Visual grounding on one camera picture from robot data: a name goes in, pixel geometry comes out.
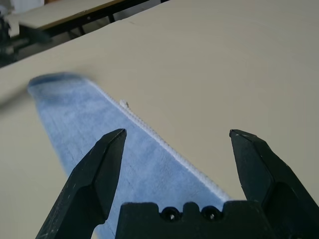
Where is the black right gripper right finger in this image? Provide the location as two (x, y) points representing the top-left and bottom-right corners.
(229, 128), (319, 239)

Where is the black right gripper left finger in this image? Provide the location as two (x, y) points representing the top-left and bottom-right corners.
(34, 128), (128, 239)

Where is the light blue towel white trim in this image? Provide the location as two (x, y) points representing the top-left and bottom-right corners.
(26, 71), (232, 239)

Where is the beige neighbouring table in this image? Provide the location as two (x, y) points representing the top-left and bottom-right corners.
(9, 0), (172, 40)

